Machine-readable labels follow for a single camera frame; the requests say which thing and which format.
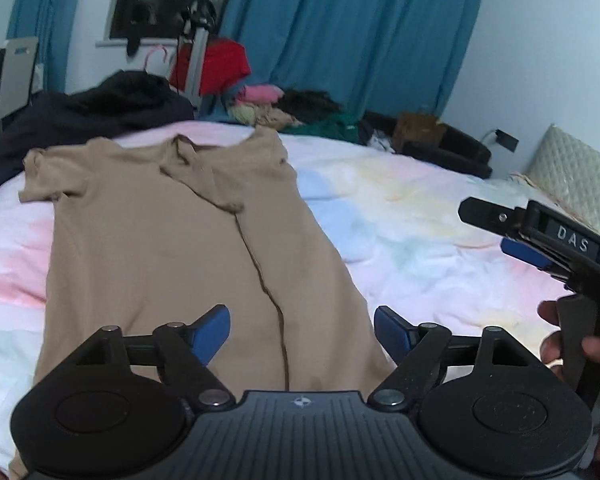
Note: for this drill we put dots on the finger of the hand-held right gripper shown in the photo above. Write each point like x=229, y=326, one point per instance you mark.
x=522, y=252
x=490, y=215

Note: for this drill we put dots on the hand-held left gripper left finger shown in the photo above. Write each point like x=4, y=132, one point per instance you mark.
x=212, y=330

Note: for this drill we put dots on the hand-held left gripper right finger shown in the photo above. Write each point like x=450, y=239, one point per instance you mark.
x=392, y=330

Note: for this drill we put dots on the tan t-shirt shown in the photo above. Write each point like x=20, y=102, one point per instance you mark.
x=155, y=250

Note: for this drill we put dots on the person's right hand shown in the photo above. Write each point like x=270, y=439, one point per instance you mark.
x=551, y=350

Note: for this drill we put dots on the bed with pastel sheet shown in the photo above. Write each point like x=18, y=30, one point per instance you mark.
x=430, y=220

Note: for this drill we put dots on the black sofa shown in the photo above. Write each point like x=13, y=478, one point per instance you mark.
x=460, y=152

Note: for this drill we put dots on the quilted pillow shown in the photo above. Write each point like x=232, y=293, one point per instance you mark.
x=575, y=180

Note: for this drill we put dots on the brown paper bag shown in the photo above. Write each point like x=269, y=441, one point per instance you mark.
x=417, y=130

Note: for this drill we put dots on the white patterned garment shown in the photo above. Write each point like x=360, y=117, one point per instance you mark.
x=380, y=141

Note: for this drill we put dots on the green garment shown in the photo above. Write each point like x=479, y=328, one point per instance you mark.
x=330, y=127

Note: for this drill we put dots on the black garment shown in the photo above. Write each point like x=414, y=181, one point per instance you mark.
x=307, y=105

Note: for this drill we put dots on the beige garment pile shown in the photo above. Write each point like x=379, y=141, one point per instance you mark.
x=267, y=116

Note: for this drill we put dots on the wide blue curtain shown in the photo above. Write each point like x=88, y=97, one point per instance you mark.
x=355, y=25

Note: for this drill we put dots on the pink garment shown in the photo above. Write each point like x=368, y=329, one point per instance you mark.
x=260, y=94

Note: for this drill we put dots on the dark navy blanket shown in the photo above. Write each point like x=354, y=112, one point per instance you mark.
x=80, y=110

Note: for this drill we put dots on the red garment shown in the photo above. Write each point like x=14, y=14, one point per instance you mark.
x=222, y=65

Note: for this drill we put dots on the pink hanger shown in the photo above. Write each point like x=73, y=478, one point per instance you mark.
x=155, y=52

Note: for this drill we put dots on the black hanging pouch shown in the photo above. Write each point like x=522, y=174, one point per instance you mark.
x=133, y=46

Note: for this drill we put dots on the white chair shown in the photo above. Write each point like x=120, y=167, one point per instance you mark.
x=17, y=70

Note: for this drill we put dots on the narrow blue curtain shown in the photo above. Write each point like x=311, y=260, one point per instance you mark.
x=45, y=10

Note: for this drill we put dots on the wall socket with plug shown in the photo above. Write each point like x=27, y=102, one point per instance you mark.
x=507, y=140

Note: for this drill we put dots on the camera stand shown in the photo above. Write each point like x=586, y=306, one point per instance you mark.
x=196, y=60

